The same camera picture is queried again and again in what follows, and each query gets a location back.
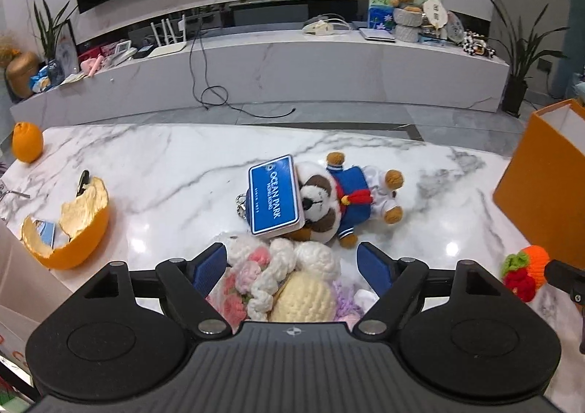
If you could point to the silver laptop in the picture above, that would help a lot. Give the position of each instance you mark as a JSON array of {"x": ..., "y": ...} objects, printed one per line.
[{"x": 377, "y": 34}]

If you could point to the wall socket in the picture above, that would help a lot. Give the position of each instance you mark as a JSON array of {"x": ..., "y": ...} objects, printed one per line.
[{"x": 547, "y": 65}]

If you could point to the small blue packet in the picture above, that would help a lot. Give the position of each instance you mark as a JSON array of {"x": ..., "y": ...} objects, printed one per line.
[{"x": 48, "y": 232}]

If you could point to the decorative plate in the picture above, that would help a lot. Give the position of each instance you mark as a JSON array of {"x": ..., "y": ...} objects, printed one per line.
[{"x": 456, "y": 29}]

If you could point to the blue snack bag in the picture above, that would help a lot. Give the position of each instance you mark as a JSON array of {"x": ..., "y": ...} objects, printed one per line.
[{"x": 43, "y": 79}]

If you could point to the orange peel shell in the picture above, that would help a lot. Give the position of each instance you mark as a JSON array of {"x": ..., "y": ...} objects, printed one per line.
[{"x": 87, "y": 230}]

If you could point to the crochet orange with strawberry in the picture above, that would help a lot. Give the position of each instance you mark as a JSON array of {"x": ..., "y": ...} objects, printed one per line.
[{"x": 523, "y": 273}]

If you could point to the green and blue painting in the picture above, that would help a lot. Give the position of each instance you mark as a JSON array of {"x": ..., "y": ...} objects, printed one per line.
[{"x": 379, "y": 6}]

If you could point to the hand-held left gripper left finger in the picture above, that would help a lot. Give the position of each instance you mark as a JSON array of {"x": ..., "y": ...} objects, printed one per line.
[{"x": 208, "y": 269}]

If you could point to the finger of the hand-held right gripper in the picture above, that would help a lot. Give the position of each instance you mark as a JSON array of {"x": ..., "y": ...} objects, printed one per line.
[{"x": 564, "y": 278}]

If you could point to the white round hand fan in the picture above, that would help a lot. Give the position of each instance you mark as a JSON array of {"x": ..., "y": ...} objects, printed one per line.
[{"x": 435, "y": 13}]

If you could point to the pink toy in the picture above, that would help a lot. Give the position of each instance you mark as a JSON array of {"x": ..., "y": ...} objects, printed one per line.
[{"x": 91, "y": 64}]

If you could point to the dried flower bunch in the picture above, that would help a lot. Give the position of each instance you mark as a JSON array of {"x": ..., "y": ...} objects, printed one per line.
[{"x": 8, "y": 47}]

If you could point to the black and white checkered toy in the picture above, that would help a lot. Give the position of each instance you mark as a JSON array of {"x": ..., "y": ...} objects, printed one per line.
[{"x": 477, "y": 46}]

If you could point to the blue rectangular tag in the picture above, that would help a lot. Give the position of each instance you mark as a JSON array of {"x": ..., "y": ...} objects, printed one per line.
[{"x": 276, "y": 196}]

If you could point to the orange paper bag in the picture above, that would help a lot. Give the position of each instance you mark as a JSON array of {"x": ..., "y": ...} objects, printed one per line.
[{"x": 539, "y": 193}]

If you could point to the black picture frame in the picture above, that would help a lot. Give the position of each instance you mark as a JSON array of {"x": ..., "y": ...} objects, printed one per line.
[{"x": 67, "y": 49}]

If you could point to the marble television console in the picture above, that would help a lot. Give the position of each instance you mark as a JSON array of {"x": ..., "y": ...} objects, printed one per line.
[{"x": 297, "y": 70}]

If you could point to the cream crochet doll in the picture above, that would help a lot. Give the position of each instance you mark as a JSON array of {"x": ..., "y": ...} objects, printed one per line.
[{"x": 301, "y": 298}]

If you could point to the white ribbed pot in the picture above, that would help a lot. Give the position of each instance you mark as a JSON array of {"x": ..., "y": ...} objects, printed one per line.
[{"x": 406, "y": 26}]

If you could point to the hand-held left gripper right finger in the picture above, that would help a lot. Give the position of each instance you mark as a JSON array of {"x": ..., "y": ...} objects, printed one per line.
[{"x": 374, "y": 269}]

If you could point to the white router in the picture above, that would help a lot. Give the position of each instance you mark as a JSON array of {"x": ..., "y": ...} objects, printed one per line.
[{"x": 167, "y": 47}]

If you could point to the tall leafy potted plant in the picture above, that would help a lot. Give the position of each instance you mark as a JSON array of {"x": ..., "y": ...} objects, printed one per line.
[{"x": 518, "y": 88}]

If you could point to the sailor plush dog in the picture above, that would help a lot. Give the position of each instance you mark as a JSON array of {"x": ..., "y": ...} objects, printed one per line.
[{"x": 347, "y": 198}]

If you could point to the whole orange fruit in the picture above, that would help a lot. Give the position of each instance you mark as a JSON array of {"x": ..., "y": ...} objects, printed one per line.
[{"x": 27, "y": 143}]

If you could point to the gold jar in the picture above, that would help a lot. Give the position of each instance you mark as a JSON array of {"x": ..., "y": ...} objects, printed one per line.
[{"x": 22, "y": 74}]

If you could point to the small green potted plant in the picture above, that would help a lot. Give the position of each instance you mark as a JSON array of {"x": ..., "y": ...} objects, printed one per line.
[{"x": 48, "y": 31}]

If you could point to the white desk device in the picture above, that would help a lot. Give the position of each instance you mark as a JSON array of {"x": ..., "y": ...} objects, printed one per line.
[{"x": 123, "y": 51}]

